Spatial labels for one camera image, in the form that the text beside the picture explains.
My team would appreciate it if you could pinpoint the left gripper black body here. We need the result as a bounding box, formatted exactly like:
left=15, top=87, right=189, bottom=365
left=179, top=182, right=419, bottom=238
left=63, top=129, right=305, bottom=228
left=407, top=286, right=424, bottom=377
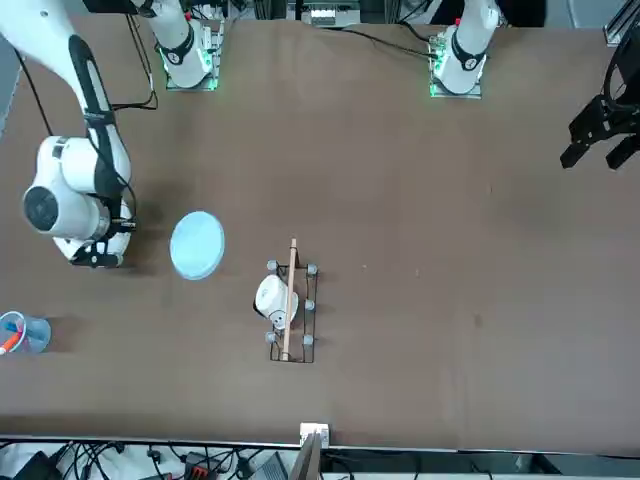
left=602, top=34, right=640, bottom=136

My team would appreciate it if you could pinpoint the blue plate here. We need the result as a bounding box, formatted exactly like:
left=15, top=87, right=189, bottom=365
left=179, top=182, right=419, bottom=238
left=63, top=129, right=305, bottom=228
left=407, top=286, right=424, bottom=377
left=168, top=209, right=226, bottom=282

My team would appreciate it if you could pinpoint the pale blue pen cup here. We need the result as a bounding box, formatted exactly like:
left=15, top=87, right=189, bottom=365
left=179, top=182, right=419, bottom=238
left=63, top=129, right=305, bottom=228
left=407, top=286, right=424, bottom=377
left=0, top=310, right=52, bottom=355

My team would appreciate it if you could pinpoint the white mug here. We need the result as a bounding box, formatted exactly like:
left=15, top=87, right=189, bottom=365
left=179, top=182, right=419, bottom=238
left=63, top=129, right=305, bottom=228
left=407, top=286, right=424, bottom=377
left=253, top=273, right=300, bottom=331

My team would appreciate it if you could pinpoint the large black bag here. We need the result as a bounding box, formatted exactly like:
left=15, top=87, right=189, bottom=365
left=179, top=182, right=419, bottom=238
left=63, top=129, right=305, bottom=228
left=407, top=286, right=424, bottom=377
left=12, top=449, right=59, bottom=480

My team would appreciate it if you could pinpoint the red and black adapter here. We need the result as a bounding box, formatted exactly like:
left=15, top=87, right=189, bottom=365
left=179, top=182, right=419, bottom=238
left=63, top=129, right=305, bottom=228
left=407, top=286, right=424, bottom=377
left=182, top=451, right=210, bottom=479

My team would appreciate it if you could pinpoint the white power strip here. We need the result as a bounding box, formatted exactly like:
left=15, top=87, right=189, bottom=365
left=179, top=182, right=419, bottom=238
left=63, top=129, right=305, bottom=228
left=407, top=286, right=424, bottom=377
left=308, top=5, right=338, bottom=27

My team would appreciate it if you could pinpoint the aluminium frame post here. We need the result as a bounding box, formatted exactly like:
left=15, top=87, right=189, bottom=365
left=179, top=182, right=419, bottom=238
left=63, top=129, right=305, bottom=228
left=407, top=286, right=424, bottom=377
left=289, top=422, right=332, bottom=480
left=602, top=0, right=640, bottom=47

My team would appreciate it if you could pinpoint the black wire mug rack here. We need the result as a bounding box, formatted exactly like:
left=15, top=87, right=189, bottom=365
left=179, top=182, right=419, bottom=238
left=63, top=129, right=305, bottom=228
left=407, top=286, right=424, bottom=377
left=264, top=238, right=321, bottom=365

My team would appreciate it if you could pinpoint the black table cable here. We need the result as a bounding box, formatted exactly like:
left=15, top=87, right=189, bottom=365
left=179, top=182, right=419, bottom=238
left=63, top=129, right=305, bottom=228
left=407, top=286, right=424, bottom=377
left=319, top=22, right=437, bottom=57

